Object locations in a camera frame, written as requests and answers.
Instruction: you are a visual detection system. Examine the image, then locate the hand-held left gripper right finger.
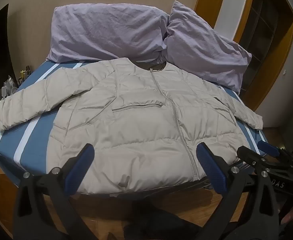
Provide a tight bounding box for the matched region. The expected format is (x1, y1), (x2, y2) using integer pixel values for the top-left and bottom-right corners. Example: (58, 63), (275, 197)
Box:
(196, 142), (280, 240)

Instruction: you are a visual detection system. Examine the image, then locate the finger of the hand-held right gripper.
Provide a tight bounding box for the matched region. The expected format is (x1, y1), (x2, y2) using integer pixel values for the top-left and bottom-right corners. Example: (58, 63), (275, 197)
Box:
(237, 146), (270, 167)
(258, 141), (280, 157)

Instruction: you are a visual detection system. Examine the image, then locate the large lilac pillow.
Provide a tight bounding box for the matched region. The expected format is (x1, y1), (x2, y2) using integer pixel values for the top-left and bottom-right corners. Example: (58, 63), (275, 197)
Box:
(46, 3), (170, 63)

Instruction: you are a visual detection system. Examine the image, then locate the clear plastic bag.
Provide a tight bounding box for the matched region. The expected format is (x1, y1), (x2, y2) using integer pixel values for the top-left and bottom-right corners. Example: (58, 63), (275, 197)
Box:
(2, 76), (19, 98)

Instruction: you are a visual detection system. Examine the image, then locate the blue white striped bed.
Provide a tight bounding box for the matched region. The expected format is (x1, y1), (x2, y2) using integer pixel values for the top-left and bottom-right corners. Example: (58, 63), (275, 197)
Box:
(0, 59), (269, 196)

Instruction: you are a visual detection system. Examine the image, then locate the small lilac pillow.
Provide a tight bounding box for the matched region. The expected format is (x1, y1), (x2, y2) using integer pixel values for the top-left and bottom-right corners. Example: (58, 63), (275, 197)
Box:
(161, 0), (252, 93)

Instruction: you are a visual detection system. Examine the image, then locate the orange wooden door frame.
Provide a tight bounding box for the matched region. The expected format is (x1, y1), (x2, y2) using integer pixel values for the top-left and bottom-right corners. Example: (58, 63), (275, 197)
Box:
(193, 0), (293, 111)

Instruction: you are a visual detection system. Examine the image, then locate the beige puffer jacket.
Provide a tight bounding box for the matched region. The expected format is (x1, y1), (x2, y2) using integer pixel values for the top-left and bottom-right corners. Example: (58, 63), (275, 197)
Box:
(0, 57), (264, 195)

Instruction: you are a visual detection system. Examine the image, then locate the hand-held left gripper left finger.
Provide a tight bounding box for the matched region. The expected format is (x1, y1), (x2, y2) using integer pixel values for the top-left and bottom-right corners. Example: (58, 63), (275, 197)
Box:
(13, 143), (104, 240)

